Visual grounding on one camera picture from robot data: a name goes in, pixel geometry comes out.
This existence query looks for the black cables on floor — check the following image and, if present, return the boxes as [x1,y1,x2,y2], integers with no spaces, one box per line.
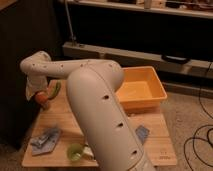
[183,61,213,171]

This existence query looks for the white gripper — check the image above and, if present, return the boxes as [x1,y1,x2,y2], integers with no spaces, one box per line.
[25,76,48,100]

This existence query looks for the metal pole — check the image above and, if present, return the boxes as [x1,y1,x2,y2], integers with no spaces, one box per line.
[64,0,76,46]

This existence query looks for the grey low shelf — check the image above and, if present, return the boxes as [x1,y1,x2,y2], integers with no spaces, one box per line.
[62,42,213,79]

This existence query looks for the upper wall shelf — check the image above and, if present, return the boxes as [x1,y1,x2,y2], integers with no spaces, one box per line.
[56,0,213,20]

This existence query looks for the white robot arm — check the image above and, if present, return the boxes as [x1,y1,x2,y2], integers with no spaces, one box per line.
[20,51,156,171]

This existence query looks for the small brown stand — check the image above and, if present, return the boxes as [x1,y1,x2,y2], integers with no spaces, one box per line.
[41,101,50,110]

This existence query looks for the green cucumber toy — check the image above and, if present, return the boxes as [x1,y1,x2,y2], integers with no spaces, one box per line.
[48,81,61,100]

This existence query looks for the blue sponge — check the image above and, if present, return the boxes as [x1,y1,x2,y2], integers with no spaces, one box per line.
[135,125,149,144]

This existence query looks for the blue folded cloth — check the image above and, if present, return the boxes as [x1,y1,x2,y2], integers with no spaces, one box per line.
[30,126,61,156]

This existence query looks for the red orange apple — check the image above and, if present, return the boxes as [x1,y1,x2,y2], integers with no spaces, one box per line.
[35,92,48,104]

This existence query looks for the green plastic cup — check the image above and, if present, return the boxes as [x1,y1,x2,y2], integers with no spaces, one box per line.
[66,143,84,162]

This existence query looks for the orange plastic bin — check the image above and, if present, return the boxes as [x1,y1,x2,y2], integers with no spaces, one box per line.
[116,66,167,110]

